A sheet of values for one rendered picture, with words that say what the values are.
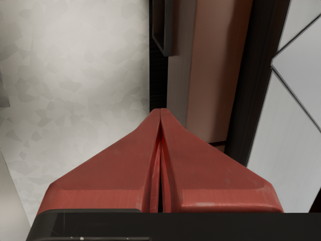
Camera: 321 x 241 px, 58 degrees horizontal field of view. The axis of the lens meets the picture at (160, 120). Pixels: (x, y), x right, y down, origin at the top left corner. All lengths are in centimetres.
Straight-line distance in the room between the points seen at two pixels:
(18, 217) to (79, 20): 138
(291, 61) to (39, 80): 27
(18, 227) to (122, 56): 142
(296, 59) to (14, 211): 150
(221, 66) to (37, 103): 24
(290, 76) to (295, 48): 2
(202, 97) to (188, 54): 4
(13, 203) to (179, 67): 138
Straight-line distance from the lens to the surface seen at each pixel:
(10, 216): 163
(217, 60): 22
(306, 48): 21
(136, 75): 37
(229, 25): 21
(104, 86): 37
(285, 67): 21
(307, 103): 24
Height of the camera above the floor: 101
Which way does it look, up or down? 52 degrees down
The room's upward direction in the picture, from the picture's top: 157 degrees clockwise
